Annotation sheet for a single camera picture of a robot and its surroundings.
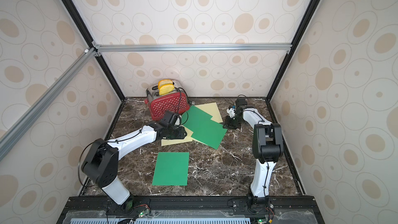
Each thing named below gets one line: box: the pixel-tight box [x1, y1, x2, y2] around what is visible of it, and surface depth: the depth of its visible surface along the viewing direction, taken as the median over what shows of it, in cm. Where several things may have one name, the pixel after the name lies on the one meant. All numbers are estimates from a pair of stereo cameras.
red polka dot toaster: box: [144, 81, 190, 120], surface depth 102 cm
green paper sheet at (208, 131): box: [190, 118, 228, 150], surface depth 102 cm
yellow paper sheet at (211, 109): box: [194, 102, 224, 124], surface depth 115 cm
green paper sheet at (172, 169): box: [151, 151, 190, 187], surface depth 89 cm
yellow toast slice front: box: [159, 84, 175, 96], surface depth 100 cm
